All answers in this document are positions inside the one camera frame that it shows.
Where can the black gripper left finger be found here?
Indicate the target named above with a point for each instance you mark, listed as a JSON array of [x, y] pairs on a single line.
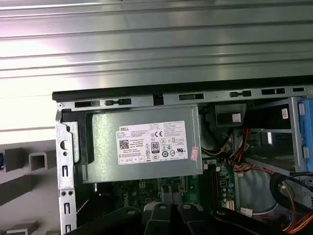
[[159, 220]]

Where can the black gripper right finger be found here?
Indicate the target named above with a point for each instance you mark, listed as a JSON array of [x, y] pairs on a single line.
[[193, 220]]

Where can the black RAM slot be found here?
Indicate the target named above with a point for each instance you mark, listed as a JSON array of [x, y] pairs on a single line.
[[217, 188], [213, 188], [205, 188], [209, 188]]

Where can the green motherboard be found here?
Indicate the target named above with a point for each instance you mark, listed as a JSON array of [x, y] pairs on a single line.
[[226, 171]]

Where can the grey Dell power supply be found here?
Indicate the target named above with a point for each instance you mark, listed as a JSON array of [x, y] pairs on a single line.
[[102, 147]]

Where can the black open PC case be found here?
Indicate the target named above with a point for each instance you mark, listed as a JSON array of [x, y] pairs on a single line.
[[171, 89]]

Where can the metal optical drive cage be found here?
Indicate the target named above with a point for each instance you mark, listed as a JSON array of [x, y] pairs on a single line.
[[294, 127]]

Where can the grey parts rack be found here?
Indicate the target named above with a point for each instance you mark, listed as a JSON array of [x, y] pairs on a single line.
[[14, 188]]

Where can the blue plastic drive latch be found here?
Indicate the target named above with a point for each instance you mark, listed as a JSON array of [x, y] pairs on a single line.
[[308, 127]]

